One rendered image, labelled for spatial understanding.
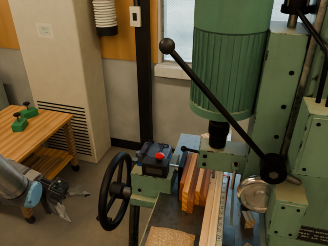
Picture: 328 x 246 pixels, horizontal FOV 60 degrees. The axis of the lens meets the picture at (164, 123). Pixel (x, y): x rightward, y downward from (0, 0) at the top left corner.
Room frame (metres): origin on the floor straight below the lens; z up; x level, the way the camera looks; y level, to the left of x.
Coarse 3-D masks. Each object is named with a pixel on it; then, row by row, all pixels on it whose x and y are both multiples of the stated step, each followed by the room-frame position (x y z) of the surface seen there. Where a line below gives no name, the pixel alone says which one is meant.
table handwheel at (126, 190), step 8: (120, 152) 0.84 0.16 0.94; (112, 160) 0.78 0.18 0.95; (120, 160) 0.80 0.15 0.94; (128, 160) 0.88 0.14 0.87; (112, 168) 0.74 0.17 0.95; (120, 168) 0.82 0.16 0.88; (128, 168) 0.90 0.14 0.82; (104, 176) 0.72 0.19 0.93; (112, 176) 0.73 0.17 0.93; (120, 176) 0.80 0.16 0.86; (128, 176) 0.90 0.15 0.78; (104, 184) 0.69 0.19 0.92; (112, 184) 0.78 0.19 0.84; (120, 184) 0.78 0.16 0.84; (128, 184) 0.88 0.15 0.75; (104, 192) 0.68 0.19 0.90; (112, 192) 0.76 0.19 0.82; (120, 192) 0.76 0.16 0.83; (128, 192) 0.76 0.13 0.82; (104, 200) 0.66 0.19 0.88; (112, 200) 0.73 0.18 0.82; (128, 200) 0.84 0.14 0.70; (104, 208) 0.65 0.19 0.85; (120, 208) 0.80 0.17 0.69; (104, 216) 0.65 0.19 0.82; (120, 216) 0.77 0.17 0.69; (104, 224) 0.65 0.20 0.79; (112, 224) 0.70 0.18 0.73
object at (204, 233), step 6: (216, 174) 0.72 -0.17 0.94; (210, 180) 0.69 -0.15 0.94; (210, 192) 0.64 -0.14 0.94; (210, 198) 0.61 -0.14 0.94; (210, 204) 0.59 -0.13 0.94; (210, 210) 0.57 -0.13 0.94; (204, 216) 0.55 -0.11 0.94; (210, 216) 0.55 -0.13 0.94; (204, 222) 0.53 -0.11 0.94; (204, 228) 0.51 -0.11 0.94; (204, 234) 0.49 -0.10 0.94; (204, 240) 0.47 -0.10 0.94
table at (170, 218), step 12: (180, 144) 0.95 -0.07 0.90; (192, 144) 0.95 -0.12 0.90; (180, 156) 0.87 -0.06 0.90; (132, 204) 0.68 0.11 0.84; (144, 204) 0.67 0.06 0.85; (156, 204) 0.63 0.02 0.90; (168, 204) 0.63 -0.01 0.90; (180, 204) 0.63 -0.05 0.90; (156, 216) 0.58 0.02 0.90; (168, 216) 0.58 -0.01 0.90; (180, 216) 0.58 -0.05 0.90; (192, 216) 0.58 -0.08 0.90; (180, 228) 0.54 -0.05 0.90; (192, 228) 0.54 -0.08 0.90; (144, 240) 0.50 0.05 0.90
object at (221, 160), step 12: (204, 144) 0.70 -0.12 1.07; (228, 144) 0.70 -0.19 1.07; (240, 144) 0.70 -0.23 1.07; (204, 156) 0.67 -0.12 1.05; (216, 156) 0.67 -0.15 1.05; (228, 156) 0.66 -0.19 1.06; (240, 156) 0.65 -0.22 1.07; (204, 168) 0.68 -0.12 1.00; (216, 168) 0.67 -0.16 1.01; (228, 168) 0.66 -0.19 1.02; (240, 168) 0.65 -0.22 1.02
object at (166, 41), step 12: (168, 48) 0.58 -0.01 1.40; (180, 60) 0.58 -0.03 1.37; (192, 72) 0.58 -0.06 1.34; (204, 84) 0.58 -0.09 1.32; (228, 120) 0.55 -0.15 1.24; (240, 132) 0.55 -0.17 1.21; (252, 144) 0.54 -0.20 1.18; (264, 156) 0.53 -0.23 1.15; (276, 156) 0.54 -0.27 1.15; (264, 168) 0.51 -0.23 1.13; (276, 168) 0.51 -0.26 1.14; (264, 180) 0.51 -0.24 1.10; (276, 180) 0.51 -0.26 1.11; (288, 180) 0.52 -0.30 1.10; (300, 180) 0.51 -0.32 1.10
